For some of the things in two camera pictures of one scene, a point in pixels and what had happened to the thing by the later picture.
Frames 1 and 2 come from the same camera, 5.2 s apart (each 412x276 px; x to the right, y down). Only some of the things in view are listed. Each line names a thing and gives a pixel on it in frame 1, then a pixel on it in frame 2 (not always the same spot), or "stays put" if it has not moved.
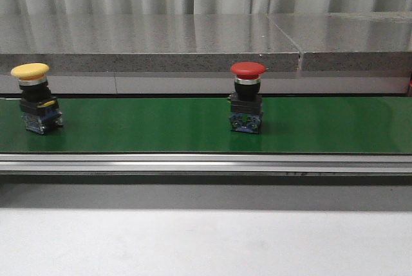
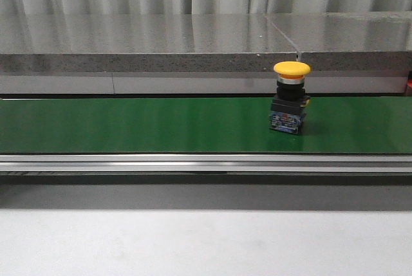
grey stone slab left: [144, 42] stays put
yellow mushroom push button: [40, 110] -> [290, 104]
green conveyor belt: [338, 125] stays put
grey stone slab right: [353, 41] stays put
